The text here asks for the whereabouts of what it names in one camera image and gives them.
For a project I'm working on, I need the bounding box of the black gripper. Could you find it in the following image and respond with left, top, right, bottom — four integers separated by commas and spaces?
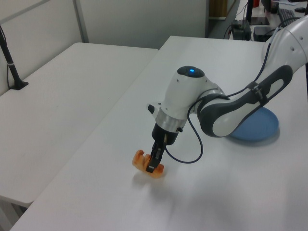
146, 122, 180, 174

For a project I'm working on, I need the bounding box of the orange-brown bread loaf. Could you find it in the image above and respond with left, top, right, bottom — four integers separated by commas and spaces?
131, 149, 166, 179

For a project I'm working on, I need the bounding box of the white side table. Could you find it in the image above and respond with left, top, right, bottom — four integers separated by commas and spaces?
0, 42, 159, 231

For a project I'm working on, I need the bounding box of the blue round plate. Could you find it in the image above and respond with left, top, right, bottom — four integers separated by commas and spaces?
227, 107, 280, 143

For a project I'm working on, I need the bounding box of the black electronics box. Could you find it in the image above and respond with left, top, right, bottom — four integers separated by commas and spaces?
231, 20, 251, 40

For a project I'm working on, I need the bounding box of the wooden cabinet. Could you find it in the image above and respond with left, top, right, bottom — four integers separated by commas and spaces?
208, 0, 228, 19

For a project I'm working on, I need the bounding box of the black flat device box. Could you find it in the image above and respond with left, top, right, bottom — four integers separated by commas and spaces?
253, 26, 277, 42

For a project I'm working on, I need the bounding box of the black monitor stand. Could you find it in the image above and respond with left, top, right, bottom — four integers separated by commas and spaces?
245, 0, 270, 25

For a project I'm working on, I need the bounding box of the black keyboard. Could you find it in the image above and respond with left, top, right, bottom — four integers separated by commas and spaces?
277, 9, 302, 23

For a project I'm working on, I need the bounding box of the black arm strap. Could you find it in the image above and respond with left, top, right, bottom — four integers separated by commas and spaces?
245, 81, 267, 104

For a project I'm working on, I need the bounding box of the grey partition post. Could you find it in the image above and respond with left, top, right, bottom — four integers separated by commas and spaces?
73, 0, 89, 43

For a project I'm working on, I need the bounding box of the black camera stand pole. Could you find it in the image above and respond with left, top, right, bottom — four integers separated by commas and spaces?
0, 24, 29, 91

